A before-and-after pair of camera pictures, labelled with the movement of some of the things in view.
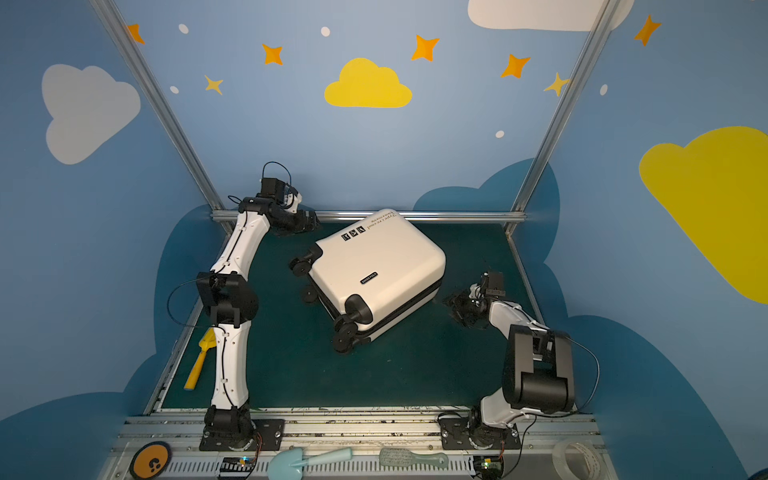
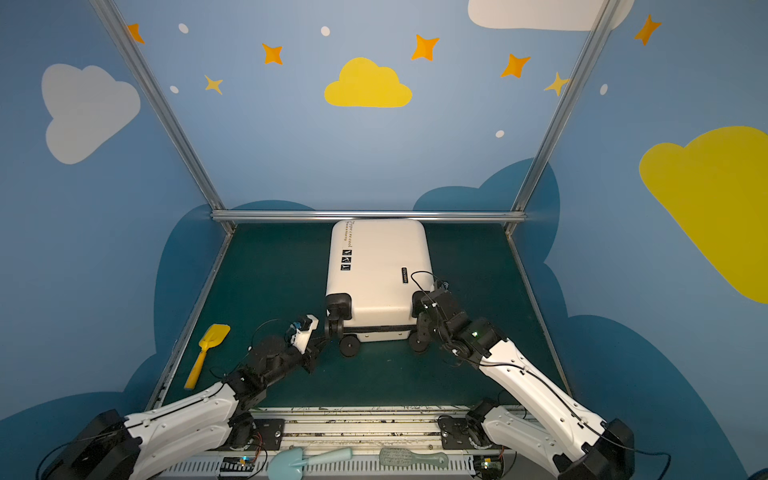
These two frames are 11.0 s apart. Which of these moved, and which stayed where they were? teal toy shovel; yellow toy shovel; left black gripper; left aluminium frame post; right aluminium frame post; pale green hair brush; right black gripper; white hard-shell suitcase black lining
Moved: white hard-shell suitcase black lining; right black gripper; left black gripper
Stayed: left aluminium frame post; pale green hair brush; yellow toy shovel; teal toy shovel; right aluminium frame post
